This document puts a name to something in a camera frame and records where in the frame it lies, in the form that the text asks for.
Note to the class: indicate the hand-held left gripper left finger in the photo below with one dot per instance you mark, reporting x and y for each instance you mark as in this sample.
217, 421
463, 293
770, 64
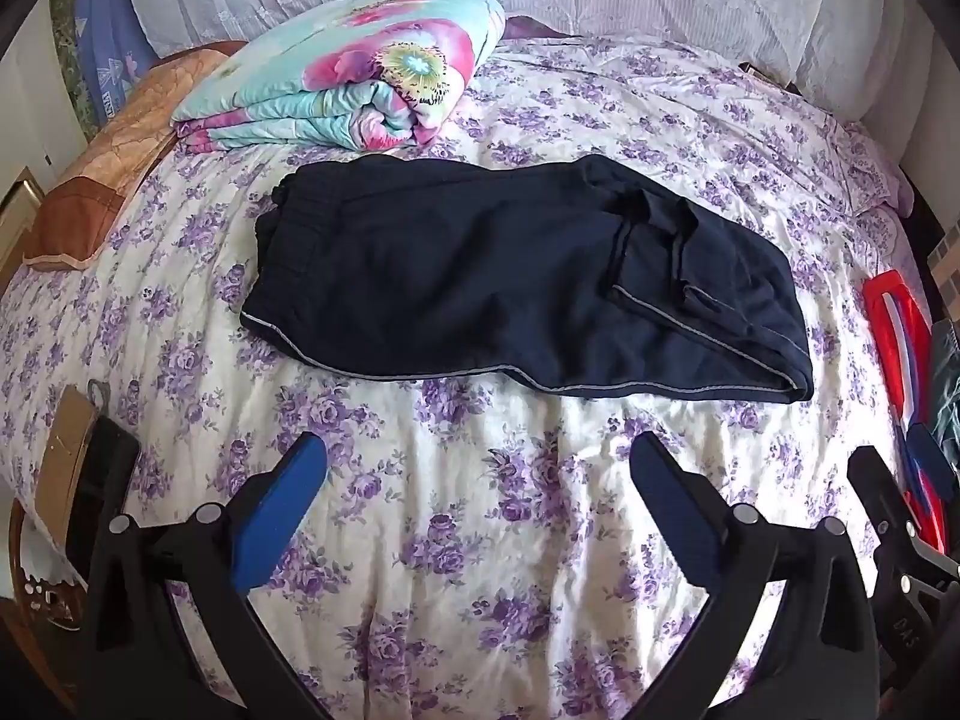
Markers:
281, 510

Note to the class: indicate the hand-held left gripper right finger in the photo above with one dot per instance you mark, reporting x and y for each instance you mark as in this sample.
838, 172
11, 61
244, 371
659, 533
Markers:
667, 506

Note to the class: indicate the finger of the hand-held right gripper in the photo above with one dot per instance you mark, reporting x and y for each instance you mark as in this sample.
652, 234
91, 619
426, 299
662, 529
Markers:
928, 461
885, 495

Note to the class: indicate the navy blue pants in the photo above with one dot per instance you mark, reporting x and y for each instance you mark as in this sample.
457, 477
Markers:
480, 270

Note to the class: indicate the red plastic bag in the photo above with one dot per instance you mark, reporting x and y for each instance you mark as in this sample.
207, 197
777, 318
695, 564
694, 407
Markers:
900, 345

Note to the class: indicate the purple floral bedsheet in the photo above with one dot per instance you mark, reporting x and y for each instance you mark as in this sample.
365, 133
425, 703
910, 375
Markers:
465, 540

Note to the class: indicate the brown cardboard box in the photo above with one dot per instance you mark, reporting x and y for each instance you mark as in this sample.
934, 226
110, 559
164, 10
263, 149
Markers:
64, 450

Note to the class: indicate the purple floral pillow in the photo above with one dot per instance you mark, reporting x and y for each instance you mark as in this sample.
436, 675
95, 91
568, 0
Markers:
862, 157

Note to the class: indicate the folded floral quilt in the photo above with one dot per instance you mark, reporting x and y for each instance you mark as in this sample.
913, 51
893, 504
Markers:
360, 75

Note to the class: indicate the blue printed cloth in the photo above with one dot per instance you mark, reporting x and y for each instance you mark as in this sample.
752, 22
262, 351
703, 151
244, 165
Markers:
105, 37

